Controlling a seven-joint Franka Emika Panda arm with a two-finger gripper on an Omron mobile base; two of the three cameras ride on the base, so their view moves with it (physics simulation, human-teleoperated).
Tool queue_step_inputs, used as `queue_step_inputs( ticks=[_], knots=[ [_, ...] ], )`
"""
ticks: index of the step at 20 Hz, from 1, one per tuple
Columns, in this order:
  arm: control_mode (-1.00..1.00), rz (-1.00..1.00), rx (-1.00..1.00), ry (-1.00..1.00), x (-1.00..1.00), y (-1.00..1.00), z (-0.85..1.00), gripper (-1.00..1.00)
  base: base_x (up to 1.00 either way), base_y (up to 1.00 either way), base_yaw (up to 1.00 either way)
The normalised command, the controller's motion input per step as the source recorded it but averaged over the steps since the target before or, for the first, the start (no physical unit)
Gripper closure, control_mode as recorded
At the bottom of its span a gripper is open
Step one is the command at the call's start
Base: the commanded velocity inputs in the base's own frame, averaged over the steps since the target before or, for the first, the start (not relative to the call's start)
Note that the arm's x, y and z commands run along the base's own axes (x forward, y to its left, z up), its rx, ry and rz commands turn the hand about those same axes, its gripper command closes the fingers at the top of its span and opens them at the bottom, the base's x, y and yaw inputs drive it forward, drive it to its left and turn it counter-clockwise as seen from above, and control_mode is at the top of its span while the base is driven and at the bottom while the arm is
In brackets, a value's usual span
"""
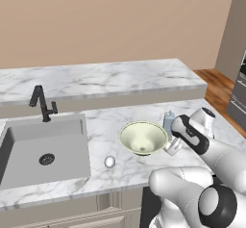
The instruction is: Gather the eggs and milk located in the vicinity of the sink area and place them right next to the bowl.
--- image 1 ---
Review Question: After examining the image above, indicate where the pale blue milk carton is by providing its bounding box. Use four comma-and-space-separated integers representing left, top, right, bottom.
162, 110, 176, 140

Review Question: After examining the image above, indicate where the beige cabinet drawer front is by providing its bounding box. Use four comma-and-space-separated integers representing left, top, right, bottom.
9, 206, 143, 228

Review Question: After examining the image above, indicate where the black tap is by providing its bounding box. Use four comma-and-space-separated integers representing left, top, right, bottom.
28, 84, 60, 123

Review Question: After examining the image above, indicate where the pale green bowl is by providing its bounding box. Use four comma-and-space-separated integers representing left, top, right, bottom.
118, 119, 169, 158

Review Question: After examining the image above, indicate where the black dishwasher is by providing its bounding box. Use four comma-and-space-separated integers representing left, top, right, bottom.
139, 187, 165, 228

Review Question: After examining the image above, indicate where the white egg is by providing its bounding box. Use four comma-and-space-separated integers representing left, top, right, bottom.
103, 155, 116, 169

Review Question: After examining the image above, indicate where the grey sink basin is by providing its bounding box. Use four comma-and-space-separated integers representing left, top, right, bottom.
0, 113, 92, 191

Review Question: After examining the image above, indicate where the stainless steel oven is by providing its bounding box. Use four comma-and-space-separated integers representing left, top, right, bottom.
225, 48, 246, 131

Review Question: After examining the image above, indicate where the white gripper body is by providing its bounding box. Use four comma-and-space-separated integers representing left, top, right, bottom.
162, 138, 185, 158

